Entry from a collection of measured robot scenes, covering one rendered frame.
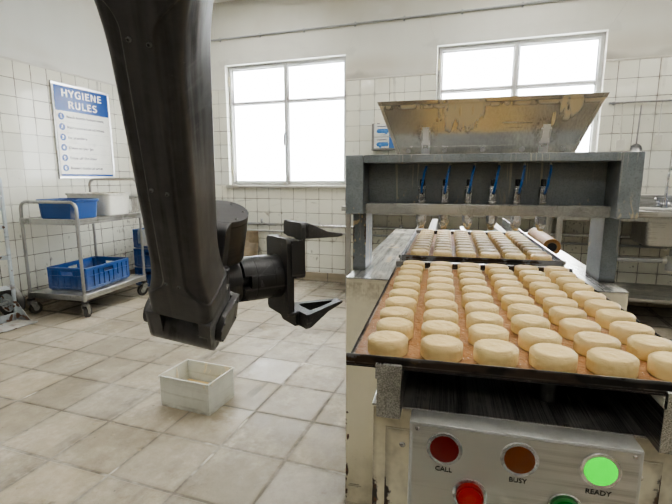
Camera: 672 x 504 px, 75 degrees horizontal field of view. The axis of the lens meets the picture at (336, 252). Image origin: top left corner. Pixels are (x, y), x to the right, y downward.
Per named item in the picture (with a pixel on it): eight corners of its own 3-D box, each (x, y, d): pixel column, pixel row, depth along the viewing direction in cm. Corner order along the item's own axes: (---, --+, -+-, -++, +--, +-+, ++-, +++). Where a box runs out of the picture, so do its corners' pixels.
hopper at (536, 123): (389, 159, 148) (390, 116, 145) (572, 157, 134) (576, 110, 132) (376, 155, 120) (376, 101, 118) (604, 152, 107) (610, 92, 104)
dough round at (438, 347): (457, 368, 50) (458, 351, 50) (415, 360, 52) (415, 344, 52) (466, 353, 55) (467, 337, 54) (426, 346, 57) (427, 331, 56)
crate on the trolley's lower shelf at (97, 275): (95, 276, 428) (93, 255, 425) (130, 277, 421) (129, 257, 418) (48, 290, 374) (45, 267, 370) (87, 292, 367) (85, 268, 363)
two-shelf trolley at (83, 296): (100, 290, 448) (90, 177, 430) (151, 293, 436) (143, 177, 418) (26, 315, 366) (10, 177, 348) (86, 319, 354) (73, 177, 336)
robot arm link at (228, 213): (141, 329, 47) (221, 349, 47) (141, 234, 42) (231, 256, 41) (188, 273, 58) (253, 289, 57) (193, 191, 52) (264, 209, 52)
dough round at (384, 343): (407, 361, 52) (408, 345, 52) (365, 358, 53) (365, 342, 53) (408, 345, 57) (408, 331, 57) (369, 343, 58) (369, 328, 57)
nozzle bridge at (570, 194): (365, 257, 157) (366, 160, 152) (589, 267, 140) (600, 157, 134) (344, 277, 126) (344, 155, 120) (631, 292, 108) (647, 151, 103)
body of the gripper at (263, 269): (280, 304, 63) (229, 312, 59) (278, 233, 61) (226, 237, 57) (300, 316, 57) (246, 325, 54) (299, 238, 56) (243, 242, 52)
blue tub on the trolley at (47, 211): (65, 216, 387) (63, 197, 385) (103, 217, 377) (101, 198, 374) (34, 219, 359) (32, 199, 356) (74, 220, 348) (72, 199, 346)
